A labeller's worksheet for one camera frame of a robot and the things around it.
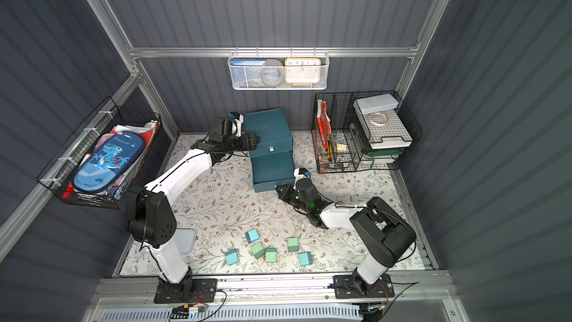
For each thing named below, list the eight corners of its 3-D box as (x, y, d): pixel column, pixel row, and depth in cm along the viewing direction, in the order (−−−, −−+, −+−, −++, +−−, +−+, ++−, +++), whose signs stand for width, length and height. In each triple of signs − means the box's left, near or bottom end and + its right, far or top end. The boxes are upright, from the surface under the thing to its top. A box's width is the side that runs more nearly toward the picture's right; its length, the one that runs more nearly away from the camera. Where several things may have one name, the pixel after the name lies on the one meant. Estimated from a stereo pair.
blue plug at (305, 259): (299, 265, 80) (300, 264, 79) (299, 253, 83) (299, 251, 81) (312, 265, 80) (312, 264, 79) (311, 253, 83) (311, 251, 81)
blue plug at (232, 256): (228, 266, 80) (226, 264, 79) (225, 254, 83) (224, 252, 81) (239, 261, 81) (238, 260, 80) (236, 249, 84) (235, 247, 82)
